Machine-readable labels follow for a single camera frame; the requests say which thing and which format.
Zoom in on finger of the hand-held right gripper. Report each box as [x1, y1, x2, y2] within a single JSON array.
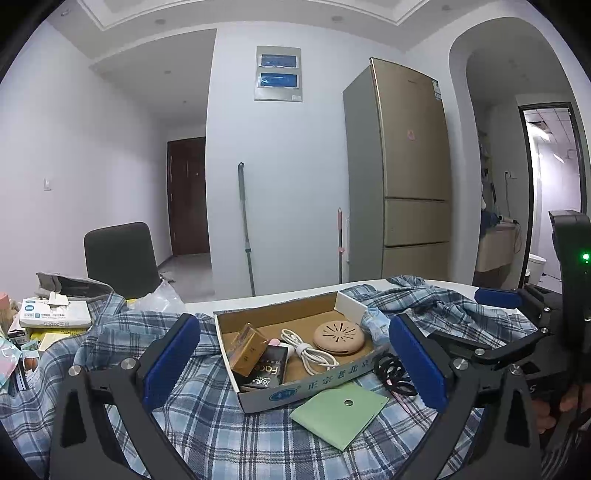
[[427, 329, 552, 370], [475, 286, 555, 324]]

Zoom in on blue plaid shirt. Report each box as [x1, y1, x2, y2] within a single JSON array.
[[0, 274, 591, 480]]

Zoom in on green flat pouch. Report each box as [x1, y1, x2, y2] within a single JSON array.
[[290, 381, 391, 452]]

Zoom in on dark wooden door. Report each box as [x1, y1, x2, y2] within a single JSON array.
[[167, 137, 211, 257]]

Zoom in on light blue tissue packet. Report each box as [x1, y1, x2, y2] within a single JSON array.
[[362, 308, 393, 346]]

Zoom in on black tissue packet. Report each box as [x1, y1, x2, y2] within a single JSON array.
[[240, 345, 289, 393]]

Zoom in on yellow flat box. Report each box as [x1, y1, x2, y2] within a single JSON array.
[[28, 325, 93, 352]]

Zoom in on beige round slotted case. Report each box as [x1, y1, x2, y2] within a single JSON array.
[[313, 320, 365, 356]]

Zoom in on person's right hand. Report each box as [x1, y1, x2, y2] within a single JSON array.
[[531, 383, 591, 435]]

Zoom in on grey mop handle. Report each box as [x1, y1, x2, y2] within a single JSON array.
[[238, 162, 256, 297]]

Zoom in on teal wet wipes pack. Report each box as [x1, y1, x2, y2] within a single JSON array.
[[0, 339, 24, 393]]

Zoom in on grey wall electrical panel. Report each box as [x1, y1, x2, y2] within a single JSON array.
[[254, 45, 303, 102]]

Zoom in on pink mop handle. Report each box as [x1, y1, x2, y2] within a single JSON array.
[[337, 208, 346, 283]]

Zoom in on small white box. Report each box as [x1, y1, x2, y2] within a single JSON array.
[[335, 291, 370, 330]]

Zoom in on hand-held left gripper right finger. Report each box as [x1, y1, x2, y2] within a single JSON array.
[[389, 313, 542, 480]]

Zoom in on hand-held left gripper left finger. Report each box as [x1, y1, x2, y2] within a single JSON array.
[[48, 313, 201, 480]]

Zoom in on black hair ties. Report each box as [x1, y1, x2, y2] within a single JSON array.
[[373, 353, 419, 397]]

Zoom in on gold refrigerator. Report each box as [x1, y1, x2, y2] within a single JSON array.
[[342, 58, 453, 283]]

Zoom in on white tissue pack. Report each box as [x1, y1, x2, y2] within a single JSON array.
[[18, 293, 92, 329]]

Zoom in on yellow cigarette pack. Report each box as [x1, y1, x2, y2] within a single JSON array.
[[229, 323, 269, 377]]

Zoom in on beige vanity cabinet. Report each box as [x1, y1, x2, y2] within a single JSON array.
[[475, 222, 519, 273]]

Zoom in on dark grey chair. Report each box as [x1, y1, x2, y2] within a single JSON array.
[[84, 222, 160, 300]]

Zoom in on grey folded pouch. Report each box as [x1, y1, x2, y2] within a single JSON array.
[[36, 272, 115, 298]]

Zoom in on clear plastic bag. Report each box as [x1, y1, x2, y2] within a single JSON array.
[[131, 279, 185, 315]]

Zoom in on cardboard box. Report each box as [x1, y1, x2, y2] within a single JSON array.
[[213, 291, 393, 414]]

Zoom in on white cable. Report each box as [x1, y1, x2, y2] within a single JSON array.
[[281, 329, 340, 376]]

